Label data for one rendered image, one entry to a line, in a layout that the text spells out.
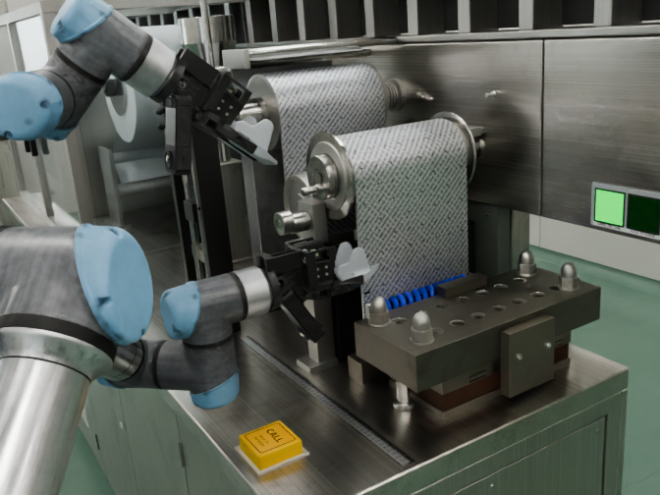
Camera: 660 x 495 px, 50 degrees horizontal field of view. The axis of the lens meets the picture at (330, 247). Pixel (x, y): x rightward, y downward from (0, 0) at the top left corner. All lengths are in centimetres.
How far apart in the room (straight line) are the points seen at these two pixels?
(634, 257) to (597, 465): 291
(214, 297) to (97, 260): 37
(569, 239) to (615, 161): 328
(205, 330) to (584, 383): 62
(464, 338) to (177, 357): 43
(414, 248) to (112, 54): 58
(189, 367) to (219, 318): 9
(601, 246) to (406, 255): 314
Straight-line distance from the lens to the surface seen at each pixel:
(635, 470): 266
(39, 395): 67
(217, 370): 105
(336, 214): 117
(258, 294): 104
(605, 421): 132
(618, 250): 424
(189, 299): 101
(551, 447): 122
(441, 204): 125
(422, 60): 147
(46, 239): 72
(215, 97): 104
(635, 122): 114
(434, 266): 127
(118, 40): 100
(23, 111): 87
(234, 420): 116
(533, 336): 115
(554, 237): 451
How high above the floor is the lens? 149
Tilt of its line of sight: 18 degrees down
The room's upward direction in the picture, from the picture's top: 5 degrees counter-clockwise
